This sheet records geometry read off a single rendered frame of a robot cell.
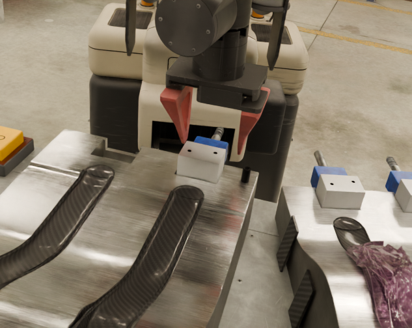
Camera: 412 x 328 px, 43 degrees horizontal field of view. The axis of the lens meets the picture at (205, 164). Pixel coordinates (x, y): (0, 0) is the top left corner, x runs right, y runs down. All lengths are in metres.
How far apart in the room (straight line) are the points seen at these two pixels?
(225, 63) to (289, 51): 0.76
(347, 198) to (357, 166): 1.82
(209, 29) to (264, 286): 0.31
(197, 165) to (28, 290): 0.26
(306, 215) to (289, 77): 0.70
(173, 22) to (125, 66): 0.84
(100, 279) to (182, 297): 0.07
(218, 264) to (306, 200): 0.20
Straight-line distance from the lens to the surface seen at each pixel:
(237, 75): 0.56
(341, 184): 0.68
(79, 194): 0.60
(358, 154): 2.60
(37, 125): 2.55
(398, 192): 0.73
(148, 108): 1.02
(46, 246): 0.55
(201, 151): 0.62
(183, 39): 0.47
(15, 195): 0.61
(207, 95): 0.56
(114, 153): 0.69
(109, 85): 1.34
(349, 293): 0.51
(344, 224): 0.67
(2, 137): 0.81
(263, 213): 0.73
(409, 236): 0.68
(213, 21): 0.46
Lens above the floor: 1.24
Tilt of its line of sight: 33 degrees down
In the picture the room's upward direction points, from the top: 7 degrees clockwise
